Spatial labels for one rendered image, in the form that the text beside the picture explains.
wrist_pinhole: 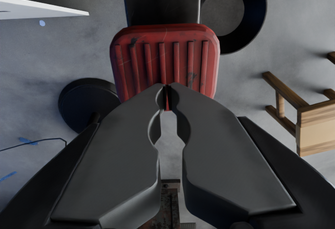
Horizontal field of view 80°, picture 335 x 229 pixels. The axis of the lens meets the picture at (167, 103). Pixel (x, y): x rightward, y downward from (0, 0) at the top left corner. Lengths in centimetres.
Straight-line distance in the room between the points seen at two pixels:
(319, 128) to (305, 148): 10
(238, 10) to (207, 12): 13
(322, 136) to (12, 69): 133
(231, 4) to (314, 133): 58
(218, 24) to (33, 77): 88
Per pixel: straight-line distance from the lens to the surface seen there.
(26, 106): 126
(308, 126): 89
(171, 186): 149
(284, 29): 104
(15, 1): 55
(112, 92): 100
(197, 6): 18
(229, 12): 93
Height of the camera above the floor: 88
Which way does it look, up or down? 57 degrees down
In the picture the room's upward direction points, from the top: 177 degrees clockwise
